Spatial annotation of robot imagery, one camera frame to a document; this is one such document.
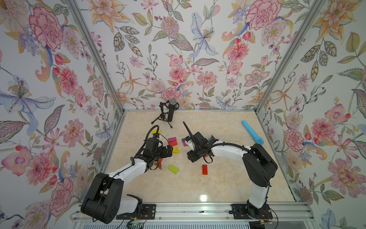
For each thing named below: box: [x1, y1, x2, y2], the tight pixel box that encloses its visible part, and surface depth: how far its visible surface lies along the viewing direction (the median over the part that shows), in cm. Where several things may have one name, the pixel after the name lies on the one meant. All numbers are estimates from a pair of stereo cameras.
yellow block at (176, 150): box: [172, 147, 180, 154], surface depth 100 cm
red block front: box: [202, 164, 208, 176], surface depth 90 cm
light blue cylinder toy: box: [241, 120, 265, 146], surface depth 106 cm
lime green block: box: [168, 164, 179, 175], surface depth 90 cm
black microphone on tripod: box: [151, 97, 180, 129], surface depth 103 cm
